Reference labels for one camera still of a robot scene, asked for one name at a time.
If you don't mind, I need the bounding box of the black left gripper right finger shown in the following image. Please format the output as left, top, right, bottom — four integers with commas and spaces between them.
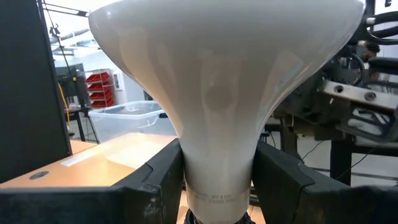
252, 141, 398, 224

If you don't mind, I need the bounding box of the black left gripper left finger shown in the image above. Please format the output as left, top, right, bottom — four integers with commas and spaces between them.
0, 138, 185, 224

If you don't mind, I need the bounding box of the white lightbulb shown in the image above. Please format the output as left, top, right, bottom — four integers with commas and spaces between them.
88, 0, 366, 223

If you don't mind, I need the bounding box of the beige desk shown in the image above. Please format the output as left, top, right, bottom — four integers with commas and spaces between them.
0, 132, 178, 189

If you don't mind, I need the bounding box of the white sheet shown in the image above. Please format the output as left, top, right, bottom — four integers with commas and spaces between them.
60, 148, 105, 167

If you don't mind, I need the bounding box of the grey desk grommet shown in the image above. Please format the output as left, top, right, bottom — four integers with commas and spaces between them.
29, 170, 50, 180

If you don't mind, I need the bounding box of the clear plastic storage bin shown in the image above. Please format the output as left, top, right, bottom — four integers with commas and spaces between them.
88, 100, 177, 144

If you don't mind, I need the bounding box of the red bin shelf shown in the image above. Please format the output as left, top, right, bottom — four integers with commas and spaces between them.
84, 70, 116, 109

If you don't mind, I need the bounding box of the black divider panel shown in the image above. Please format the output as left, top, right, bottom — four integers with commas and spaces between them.
0, 0, 73, 184

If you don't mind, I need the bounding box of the yellow hanging cable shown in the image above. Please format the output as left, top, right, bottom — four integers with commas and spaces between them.
57, 81, 72, 125

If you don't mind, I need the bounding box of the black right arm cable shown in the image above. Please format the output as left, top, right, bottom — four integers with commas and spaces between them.
365, 11, 398, 46

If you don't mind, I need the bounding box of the black hanging cable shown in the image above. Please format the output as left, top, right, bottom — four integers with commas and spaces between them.
37, 0, 81, 94

